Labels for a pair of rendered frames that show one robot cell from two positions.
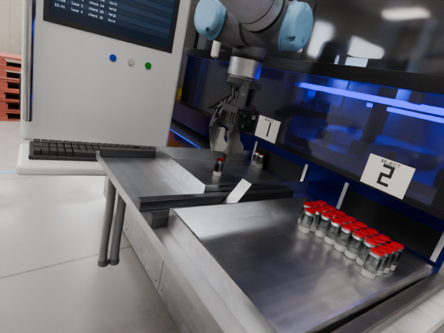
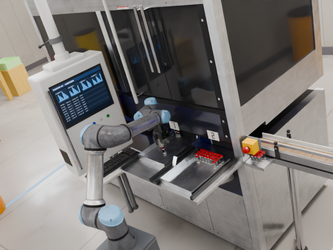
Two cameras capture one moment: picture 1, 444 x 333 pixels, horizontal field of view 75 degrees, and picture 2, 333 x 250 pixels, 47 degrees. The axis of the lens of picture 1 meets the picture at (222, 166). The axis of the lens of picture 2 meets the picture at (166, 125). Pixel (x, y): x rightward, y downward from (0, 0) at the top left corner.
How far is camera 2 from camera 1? 1.77 m
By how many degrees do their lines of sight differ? 10
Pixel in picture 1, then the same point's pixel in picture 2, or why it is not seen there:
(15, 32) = not seen: outside the picture
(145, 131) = not seen: hidden behind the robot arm
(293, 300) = (195, 184)
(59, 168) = (107, 180)
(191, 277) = (172, 190)
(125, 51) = (97, 117)
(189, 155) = (150, 149)
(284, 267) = (193, 177)
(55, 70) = (78, 144)
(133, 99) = not seen: hidden behind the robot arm
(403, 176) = (216, 135)
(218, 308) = (180, 193)
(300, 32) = (167, 118)
